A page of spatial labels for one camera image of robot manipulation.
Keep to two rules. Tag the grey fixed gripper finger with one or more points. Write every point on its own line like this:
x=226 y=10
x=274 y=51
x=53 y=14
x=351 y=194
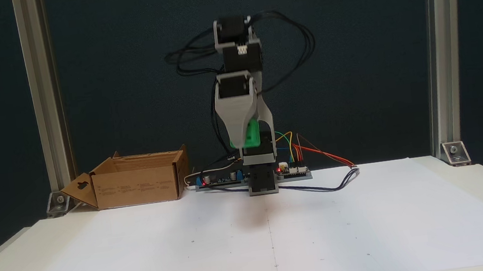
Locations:
x=236 y=124

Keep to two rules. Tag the green dice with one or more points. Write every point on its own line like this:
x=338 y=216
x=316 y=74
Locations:
x=253 y=135

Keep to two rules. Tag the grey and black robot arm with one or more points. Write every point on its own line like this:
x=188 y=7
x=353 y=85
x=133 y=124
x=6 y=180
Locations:
x=242 y=58

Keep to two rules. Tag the blue circuit board red LED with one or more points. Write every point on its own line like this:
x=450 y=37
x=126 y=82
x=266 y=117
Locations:
x=221 y=179

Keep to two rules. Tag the brown cardboard box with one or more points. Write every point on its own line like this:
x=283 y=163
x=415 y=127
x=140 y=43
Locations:
x=138 y=186

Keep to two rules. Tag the white paper sheet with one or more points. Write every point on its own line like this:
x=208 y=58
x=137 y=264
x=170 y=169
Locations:
x=146 y=255

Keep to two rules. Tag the aluminium frame post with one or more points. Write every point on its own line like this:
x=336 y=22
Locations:
x=42 y=85
x=442 y=40

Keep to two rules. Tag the metal corner bracket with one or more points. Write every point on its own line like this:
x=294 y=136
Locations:
x=456 y=153
x=59 y=202

